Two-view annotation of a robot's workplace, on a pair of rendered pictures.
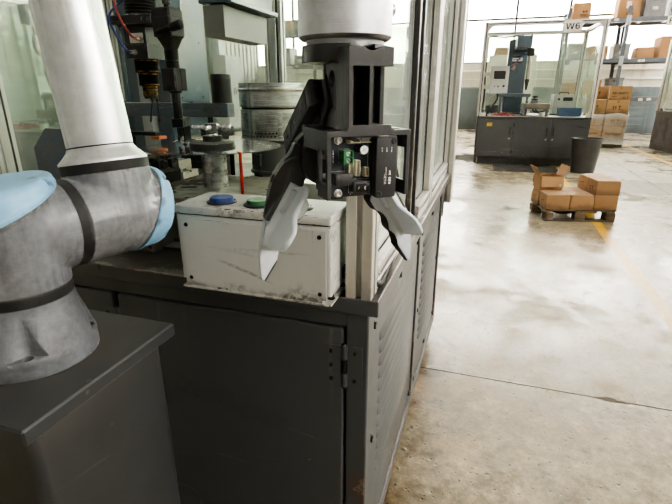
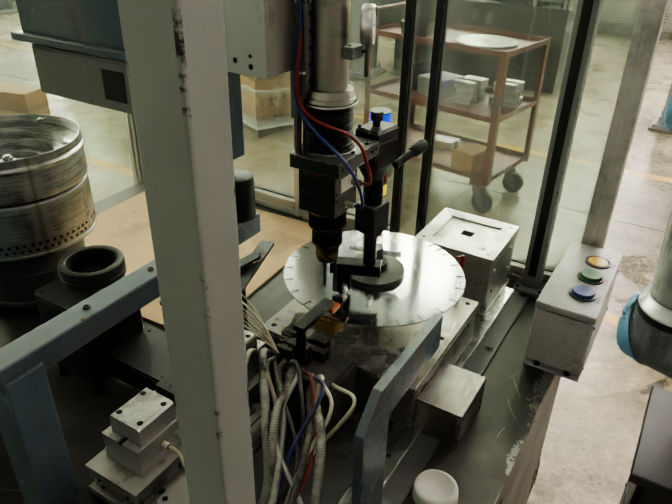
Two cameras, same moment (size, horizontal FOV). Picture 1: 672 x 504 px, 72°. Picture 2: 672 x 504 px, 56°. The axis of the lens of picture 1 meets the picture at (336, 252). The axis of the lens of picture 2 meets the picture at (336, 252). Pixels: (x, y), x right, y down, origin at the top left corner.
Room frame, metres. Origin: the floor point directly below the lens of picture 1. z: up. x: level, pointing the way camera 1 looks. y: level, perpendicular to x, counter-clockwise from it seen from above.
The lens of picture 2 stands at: (1.02, 1.27, 1.55)
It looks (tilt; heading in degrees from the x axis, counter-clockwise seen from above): 30 degrees down; 283
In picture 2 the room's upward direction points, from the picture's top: 1 degrees clockwise
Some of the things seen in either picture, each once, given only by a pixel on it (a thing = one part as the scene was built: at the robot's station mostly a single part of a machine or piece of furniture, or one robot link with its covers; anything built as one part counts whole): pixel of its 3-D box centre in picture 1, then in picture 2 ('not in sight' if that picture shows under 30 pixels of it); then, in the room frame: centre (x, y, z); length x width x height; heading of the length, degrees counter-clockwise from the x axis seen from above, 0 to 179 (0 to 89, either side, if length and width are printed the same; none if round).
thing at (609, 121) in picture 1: (604, 115); not in sight; (10.25, -5.70, 0.59); 1.26 x 0.86 x 1.18; 152
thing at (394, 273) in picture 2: (212, 140); (374, 266); (1.16, 0.30, 0.96); 0.11 x 0.11 x 0.03
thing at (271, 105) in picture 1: (278, 130); (22, 215); (1.95, 0.24, 0.93); 0.31 x 0.31 x 0.36
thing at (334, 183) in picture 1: (348, 124); not in sight; (0.40, -0.01, 1.05); 0.09 x 0.08 x 0.12; 21
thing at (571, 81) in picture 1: (531, 95); not in sight; (7.83, -3.13, 1.01); 1.66 x 1.38 x 2.03; 72
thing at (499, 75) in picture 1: (494, 91); not in sight; (7.36, -2.39, 1.08); 0.34 x 0.15 x 0.71; 72
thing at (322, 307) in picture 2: (147, 144); (316, 327); (1.22, 0.49, 0.95); 0.10 x 0.03 x 0.07; 72
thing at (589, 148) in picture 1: (584, 155); not in sight; (6.55, -3.48, 0.24); 0.39 x 0.39 x 0.47
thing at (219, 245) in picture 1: (265, 245); (574, 306); (0.77, 0.12, 0.82); 0.28 x 0.11 x 0.15; 72
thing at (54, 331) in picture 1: (29, 318); not in sight; (0.54, 0.40, 0.80); 0.15 x 0.15 x 0.10
